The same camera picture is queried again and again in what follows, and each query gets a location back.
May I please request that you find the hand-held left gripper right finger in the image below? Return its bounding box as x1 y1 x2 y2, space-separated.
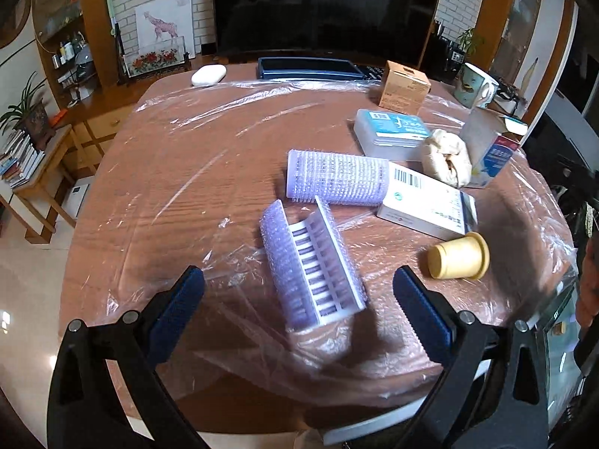
392 266 549 449

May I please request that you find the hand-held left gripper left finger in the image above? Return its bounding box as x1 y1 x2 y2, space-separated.
47 266 209 449

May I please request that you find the white medicine box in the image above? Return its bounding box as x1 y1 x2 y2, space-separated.
377 161 479 241

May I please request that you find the yellow plastic cup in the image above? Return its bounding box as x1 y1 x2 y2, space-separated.
426 231 490 281

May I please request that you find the clear plastic table film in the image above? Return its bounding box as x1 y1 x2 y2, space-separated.
66 77 576 398

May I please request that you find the white floor appliance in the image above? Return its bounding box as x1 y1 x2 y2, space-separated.
62 175 97 218

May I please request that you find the crumpled beige paper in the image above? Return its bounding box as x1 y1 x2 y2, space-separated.
420 128 473 189

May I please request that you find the white and blue carton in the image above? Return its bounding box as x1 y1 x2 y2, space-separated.
461 107 529 190

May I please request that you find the clear plastic box blue label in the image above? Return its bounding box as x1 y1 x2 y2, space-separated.
353 109 434 162

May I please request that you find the wooden side table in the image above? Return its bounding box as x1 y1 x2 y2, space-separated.
0 124 99 244

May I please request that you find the stack of books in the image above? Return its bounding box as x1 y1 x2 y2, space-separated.
0 128 48 190

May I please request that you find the brown cardboard box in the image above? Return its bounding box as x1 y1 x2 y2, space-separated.
378 60 432 115

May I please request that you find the white oval case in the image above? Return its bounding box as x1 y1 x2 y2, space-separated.
190 64 228 87

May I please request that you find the green patterned mug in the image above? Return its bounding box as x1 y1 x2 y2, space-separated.
453 62 499 109

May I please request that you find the potted plant with long leaves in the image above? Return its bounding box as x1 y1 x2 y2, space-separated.
0 71 57 150

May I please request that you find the framed flower picture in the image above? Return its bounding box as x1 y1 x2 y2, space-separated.
117 40 194 86

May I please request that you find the dark blue tray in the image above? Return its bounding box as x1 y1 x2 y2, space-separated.
256 56 367 80

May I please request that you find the small green potted plant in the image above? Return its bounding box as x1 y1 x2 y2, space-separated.
456 27 485 64

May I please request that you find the giraffe painting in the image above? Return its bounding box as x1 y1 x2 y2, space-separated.
135 0 195 57

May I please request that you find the wooden display shelf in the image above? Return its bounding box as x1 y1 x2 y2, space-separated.
30 0 113 117

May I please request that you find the black television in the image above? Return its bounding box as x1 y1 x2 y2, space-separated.
212 0 444 61

